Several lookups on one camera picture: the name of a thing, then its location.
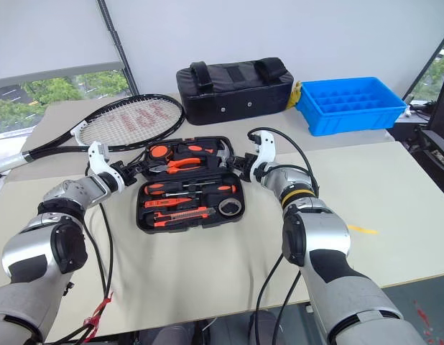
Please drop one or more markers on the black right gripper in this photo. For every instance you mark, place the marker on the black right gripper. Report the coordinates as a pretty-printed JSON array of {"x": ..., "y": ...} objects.
[{"x": 245, "y": 167}]

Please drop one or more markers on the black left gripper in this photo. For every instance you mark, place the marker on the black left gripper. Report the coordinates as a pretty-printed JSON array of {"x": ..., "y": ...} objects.
[{"x": 126, "y": 173}]

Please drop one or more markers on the black plastic tool case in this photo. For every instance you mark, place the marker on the black plastic tool case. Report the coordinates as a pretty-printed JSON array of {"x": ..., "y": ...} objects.
[{"x": 179, "y": 179}]

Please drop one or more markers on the orange tester pen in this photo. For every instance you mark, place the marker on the orange tester pen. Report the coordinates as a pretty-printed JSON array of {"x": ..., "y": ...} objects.
[{"x": 164, "y": 203}]

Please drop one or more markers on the slim black screwdriver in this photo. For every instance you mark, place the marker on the slim black screwdriver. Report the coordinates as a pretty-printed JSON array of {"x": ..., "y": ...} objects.
[{"x": 186, "y": 194}]

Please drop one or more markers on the orange black utility knife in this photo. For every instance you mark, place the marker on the orange black utility knife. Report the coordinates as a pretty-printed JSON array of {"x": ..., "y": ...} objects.
[{"x": 179, "y": 216}]

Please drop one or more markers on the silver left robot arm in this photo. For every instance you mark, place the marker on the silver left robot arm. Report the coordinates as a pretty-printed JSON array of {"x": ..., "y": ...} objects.
[{"x": 28, "y": 251}]

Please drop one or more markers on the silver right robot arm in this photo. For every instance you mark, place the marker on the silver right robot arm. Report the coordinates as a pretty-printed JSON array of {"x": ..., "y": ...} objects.
[{"x": 326, "y": 233}]

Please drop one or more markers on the orange black tape measure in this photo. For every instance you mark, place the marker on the orange black tape measure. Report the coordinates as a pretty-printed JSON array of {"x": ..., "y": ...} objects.
[{"x": 153, "y": 152}]

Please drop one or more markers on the black white tennis racket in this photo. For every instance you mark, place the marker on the black white tennis racket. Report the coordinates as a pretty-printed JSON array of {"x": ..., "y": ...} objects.
[{"x": 136, "y": 118}]

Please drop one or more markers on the black fabric carry bag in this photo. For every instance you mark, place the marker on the black fabric carry bag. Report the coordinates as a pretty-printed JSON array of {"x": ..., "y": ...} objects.
[{"x": 236, "y": 97}]

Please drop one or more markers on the yellow rubber glove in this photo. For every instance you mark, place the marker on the yellow rubber glove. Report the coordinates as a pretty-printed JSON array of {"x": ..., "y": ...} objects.
[{"x": 294, "y": 95}]

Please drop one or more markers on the white table cloth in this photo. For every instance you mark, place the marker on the white table cloth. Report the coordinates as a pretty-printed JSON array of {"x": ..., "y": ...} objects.
[{"x": 193, "y": 269}]

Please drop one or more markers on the blue plastic divided crate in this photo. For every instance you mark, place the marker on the blue plastic divided crate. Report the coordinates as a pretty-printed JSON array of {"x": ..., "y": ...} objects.
[{"x": 351, "y": 120}]

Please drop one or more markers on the yellow tape strip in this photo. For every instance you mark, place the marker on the yellow tape strip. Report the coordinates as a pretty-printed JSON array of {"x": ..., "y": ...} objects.
[{"x": 362, "y": 229}]

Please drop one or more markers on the black office chair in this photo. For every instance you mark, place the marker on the black office chair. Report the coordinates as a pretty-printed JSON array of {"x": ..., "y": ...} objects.
[{"x": 441, "y": 108}]

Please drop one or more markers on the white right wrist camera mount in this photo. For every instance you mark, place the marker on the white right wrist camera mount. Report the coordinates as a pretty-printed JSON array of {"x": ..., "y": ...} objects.
[{"x": 267, "y": 151}]

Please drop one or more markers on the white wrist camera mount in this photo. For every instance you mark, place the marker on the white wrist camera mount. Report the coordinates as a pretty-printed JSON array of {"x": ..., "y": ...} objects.
[
  {"x": 267, "y": 151},
  {"x": 100, "y": 161}
]

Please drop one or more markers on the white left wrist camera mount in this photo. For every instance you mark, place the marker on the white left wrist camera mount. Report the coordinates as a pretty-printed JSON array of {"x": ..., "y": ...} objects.
[{"x": 100, "y": 161}]

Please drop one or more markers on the black window frame post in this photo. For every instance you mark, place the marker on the black window frame post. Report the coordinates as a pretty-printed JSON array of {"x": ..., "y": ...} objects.
[{"x": 118, "y": 43}]

